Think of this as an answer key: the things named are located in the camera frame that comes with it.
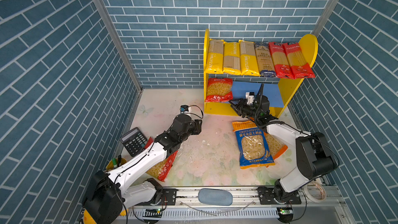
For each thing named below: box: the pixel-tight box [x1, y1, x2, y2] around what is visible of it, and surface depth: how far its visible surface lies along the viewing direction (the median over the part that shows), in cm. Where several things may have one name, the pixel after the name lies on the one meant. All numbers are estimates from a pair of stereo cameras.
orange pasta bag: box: [263, 131, 289, 161], surface depth 90 cm
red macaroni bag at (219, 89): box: [205, 77, 234, 103], surface depth 98 cm
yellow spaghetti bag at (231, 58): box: [222, 41, 242, 76], surface depth 79 cm
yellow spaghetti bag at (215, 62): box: [204, 38, 225, 75], surface depth 79 cm
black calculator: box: [119, 127, 148, 158], surface depth 93 cm
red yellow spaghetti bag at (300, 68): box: [282, 42, 316, 80], surface depth 75 cm
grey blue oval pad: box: [197, 188, 233, 206], surface depth 73 cm
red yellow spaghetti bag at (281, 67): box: [268, 41, 295, 80], surface depth 76 cm
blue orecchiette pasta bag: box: [232, 120, 276, 170], surface depth 87 cm
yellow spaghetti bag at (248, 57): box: [238, 39, 262, 77], surface depth 77 cm
